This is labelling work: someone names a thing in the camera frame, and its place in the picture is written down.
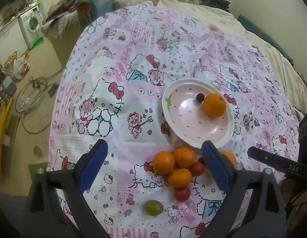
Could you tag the small mandarin orange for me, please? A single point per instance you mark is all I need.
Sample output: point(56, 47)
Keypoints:
point(184, 156)
point(179, 178)
point(163, 163)

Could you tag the red cherry tomato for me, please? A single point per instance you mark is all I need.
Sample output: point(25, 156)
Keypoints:
point(182, 194)
point(197, 169)

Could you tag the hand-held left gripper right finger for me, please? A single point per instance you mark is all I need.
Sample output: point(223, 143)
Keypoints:
point(214, 164)

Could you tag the large orange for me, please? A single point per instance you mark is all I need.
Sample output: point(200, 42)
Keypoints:
point(230, 157)
point(214, 105)

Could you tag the dark purple grape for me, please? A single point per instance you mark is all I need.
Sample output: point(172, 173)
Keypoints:
point(200, 97)

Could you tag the white and red plastic bag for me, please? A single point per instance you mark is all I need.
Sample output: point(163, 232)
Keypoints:
point(20, 67)

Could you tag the white washing machine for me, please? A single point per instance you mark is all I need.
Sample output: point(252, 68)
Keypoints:
point(32, 26)

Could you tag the green grape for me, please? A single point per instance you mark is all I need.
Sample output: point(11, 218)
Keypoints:
point(153, 207)

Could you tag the grey box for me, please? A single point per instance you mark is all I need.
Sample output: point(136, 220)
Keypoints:
point(9, 85)

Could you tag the pink strawberry-print bowl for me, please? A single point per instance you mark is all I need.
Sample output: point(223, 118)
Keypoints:
point(193, 122)

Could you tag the grey plush fabric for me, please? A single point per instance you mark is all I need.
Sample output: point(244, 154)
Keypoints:
point(297, 115)

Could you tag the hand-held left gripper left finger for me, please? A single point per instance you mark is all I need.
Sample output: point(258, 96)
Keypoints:
point(94, 164)

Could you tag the clear plastic basin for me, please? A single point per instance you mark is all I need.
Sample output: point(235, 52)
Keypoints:
point(27, 101)

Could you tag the person's right hand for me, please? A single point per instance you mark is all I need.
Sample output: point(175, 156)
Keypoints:
point(297, 198)

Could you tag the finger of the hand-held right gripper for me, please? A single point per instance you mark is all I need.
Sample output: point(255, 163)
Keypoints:
point(272, 159)

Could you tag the green basin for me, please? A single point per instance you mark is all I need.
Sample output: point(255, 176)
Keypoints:
point(37, 42)

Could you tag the pink cartoon printed blanket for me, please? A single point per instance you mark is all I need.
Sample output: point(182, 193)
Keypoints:
point(133, 119)

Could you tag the teal mat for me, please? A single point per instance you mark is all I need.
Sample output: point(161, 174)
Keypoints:
point(265, 34)

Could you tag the pile of clothes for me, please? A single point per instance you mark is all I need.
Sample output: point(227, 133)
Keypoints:
point(66, 7)

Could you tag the yellow board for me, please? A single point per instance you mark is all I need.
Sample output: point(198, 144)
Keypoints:
point(2, 129)

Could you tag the white cabinet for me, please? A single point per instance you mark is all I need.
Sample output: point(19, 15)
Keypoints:
point(7, 39)

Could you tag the dark folded clothes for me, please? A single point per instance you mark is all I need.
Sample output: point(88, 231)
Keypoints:
point(212, 0)

